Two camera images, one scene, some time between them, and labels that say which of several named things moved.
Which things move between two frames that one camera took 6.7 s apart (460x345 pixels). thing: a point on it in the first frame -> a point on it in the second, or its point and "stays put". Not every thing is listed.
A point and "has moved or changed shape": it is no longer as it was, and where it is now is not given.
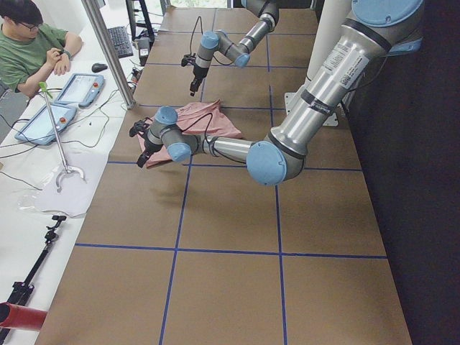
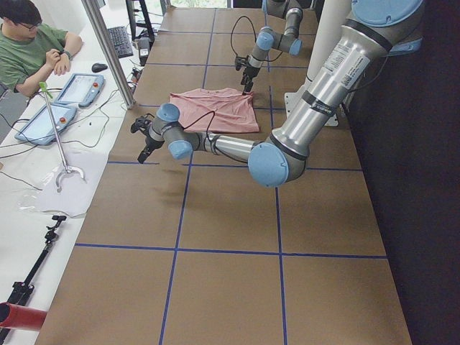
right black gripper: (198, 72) -> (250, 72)
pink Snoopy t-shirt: (206, 118) has moved or changed shape
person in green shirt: (29, 45) stays put
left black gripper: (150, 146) stays put
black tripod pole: (21, 290) stays put
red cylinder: (12, 315) stays put
